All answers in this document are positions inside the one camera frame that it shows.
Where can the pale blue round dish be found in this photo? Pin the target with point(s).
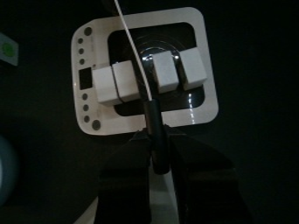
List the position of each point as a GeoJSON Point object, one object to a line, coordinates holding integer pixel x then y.
{"type": "Point", "coordinates": [7, 172]}

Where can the white card with green dot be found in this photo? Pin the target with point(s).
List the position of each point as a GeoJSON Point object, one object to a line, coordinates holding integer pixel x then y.
{"type": "Point", "coordinates": [7, 49]}

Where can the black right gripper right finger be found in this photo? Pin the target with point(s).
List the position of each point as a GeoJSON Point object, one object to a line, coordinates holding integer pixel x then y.
{"type": "Point", "coordinates": [210, 186]}

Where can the white toy cooktop, black centre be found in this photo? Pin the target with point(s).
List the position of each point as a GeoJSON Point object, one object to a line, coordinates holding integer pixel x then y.
{"type": "Point", "coordinates": [98, 38]}

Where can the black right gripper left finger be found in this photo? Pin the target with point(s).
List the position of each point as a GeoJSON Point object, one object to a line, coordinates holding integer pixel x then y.
{"type": "Point", "coordinates": [125, 180]}

